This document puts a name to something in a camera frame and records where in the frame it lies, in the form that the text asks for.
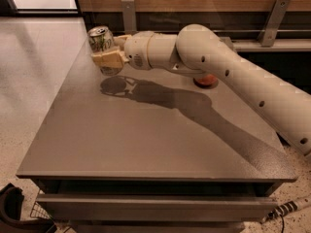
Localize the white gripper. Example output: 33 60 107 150
91 31 154 70

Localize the silver 7up soda can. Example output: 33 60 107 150
87 26 122 76

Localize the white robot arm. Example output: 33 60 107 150
87 24 311 157

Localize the red apple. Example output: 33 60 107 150
193 74 218 88

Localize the grey drawer front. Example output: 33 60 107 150
37 194 276 222

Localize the black curved base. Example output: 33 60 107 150
0 183 56 233

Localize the left metal bracket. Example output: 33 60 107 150
121 0 137 34

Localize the metal bracket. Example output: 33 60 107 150
121 0 137 34
258 0 292 48

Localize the right metal bracket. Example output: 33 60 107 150
258 0 292 48

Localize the wire basket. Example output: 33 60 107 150
30 200 73 233

